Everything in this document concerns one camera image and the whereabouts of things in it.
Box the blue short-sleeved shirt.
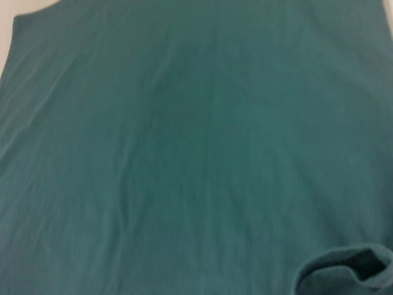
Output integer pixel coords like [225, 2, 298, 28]
[0, 0, 393, 295]

